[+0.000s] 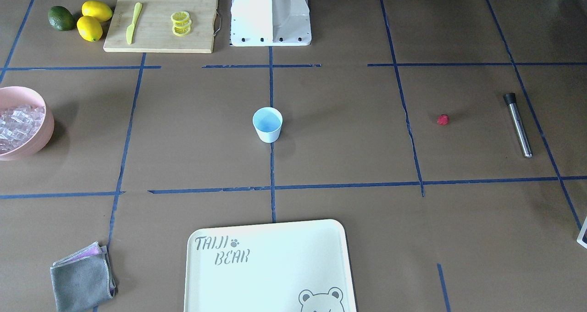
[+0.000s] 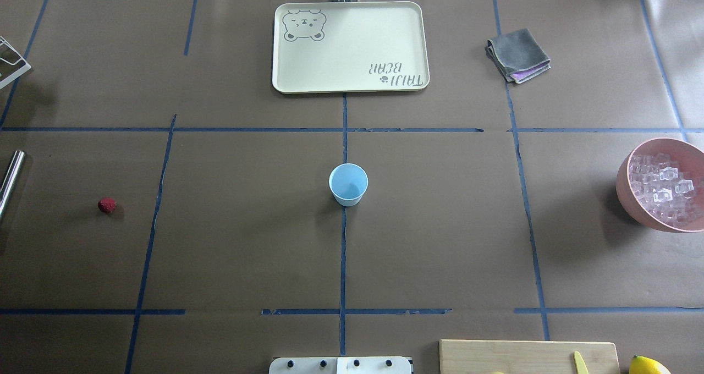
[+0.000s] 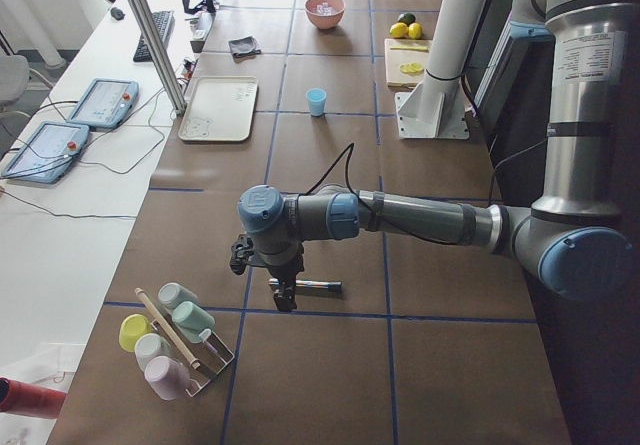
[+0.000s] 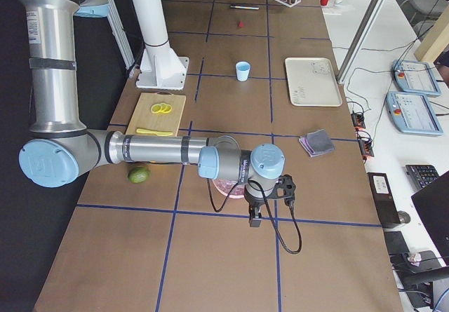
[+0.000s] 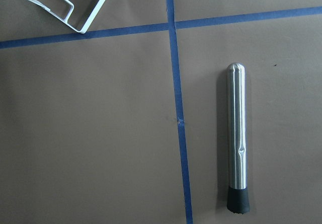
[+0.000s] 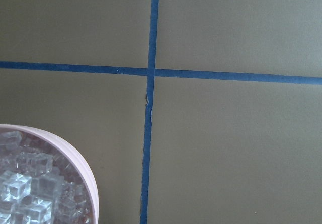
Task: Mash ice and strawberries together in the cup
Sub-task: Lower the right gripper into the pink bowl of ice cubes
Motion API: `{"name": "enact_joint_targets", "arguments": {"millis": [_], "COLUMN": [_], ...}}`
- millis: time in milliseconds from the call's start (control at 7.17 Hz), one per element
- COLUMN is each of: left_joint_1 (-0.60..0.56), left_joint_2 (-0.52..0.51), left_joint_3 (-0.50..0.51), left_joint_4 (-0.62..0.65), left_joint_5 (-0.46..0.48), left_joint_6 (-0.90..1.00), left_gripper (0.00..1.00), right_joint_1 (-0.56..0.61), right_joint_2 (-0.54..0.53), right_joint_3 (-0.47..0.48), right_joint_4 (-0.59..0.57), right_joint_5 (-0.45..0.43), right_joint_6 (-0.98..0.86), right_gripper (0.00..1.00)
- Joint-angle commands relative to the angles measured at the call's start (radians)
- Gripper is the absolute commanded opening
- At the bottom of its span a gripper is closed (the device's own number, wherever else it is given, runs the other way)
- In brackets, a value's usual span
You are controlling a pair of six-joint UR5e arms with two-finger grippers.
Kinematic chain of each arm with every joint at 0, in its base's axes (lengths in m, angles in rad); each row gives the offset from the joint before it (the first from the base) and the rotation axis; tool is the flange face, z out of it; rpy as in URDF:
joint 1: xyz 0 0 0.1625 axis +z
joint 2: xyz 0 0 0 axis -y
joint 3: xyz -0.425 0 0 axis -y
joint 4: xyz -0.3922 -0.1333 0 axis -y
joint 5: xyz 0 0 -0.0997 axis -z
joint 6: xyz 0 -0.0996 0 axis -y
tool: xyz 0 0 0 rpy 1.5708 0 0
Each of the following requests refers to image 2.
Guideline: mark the light blue plastic cup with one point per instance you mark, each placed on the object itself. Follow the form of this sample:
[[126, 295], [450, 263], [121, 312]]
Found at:
[[348, 183]]

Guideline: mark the steel muddler with black tip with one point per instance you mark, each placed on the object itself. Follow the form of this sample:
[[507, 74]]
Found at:
[[10, 178]]

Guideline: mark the pile of clear ice cubes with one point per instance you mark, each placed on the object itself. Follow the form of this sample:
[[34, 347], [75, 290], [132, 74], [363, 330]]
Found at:
[[666, 191]]

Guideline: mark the metal cup rack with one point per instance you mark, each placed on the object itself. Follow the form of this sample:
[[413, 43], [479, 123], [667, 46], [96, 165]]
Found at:
[[13, 64]]

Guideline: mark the cream bear serving tray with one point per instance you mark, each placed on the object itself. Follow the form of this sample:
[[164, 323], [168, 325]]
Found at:
[[349, 47]]

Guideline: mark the folded grey purple cloth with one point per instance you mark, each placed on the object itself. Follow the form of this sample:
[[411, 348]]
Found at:
[[517, 56]]

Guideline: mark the wooden cutting board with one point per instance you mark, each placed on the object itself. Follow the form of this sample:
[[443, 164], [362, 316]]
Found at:
[[521, 356]]

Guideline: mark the red strawberry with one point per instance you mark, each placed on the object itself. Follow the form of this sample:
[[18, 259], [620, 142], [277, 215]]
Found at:
[[107, 205]]

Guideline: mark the pink bowl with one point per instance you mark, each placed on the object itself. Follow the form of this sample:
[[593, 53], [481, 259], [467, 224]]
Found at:
[[688, 156]]

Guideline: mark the whole yellow lemon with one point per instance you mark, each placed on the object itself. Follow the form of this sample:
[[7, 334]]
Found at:
[[643, 365]]

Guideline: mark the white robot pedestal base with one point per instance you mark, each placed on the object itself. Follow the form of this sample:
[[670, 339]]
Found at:
[[342, 364]]

